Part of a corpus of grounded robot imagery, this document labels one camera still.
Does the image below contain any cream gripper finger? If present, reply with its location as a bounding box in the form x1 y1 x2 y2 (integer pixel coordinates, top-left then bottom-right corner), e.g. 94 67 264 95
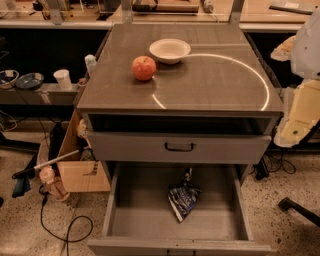
270 36 296 62
273 88 309 148

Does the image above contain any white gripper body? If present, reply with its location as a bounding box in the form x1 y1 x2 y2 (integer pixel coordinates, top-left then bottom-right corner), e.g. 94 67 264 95
280 80 320 140

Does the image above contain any blue chip bag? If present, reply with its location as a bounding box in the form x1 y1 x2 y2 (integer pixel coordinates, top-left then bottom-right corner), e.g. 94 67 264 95
168 168 201 222

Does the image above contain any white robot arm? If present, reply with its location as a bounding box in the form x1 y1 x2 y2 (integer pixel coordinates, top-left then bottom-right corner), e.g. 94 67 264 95
271 8 320 148

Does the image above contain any grey drawer cabinet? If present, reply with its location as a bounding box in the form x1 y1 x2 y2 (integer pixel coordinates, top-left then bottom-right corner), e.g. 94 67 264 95
76 22 285 256

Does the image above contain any open grey middle drawer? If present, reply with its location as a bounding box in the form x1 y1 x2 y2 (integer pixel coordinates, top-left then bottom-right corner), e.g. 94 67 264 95
88 163 271 256

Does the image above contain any closed grey top drawer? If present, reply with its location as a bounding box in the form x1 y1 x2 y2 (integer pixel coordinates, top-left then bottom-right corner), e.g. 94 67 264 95
88 132 271 164

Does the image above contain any black chair leg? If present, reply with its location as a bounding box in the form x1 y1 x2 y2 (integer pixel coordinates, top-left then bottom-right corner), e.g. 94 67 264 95
278 197 320 227

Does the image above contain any white bowl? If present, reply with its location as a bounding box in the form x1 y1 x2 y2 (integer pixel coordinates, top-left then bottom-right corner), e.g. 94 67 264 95
149 39 191 65

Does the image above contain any red apple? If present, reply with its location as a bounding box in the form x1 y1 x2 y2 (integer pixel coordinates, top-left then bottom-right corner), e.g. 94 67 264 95
132 56 156 81

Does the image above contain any white plastic bottle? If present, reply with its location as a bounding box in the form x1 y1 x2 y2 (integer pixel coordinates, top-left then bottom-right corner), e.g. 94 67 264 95
84 54 97 76

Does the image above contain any cardboard box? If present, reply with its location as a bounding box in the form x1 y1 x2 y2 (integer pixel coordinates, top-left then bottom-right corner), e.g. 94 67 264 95
57 110 111 192

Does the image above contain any white paper cup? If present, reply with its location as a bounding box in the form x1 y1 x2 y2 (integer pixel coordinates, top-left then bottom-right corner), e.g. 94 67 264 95
53 69 72 91

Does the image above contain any grey side shelf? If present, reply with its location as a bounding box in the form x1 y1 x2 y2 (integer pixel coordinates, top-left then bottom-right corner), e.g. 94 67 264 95
0 83 79 105

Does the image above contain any dark blue plate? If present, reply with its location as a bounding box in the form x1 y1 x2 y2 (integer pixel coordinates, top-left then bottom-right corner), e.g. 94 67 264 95
16 72 44 90

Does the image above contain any small patterned bowl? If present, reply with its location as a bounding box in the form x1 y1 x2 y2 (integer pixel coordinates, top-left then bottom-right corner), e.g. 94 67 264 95
0 70 19 90

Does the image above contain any black floor cable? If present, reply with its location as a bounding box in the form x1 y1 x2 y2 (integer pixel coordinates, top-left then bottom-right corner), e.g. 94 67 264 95
39 194 94 256

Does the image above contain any white-handled broom stick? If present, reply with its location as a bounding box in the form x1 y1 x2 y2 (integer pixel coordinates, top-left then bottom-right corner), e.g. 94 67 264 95
12 147 89 179

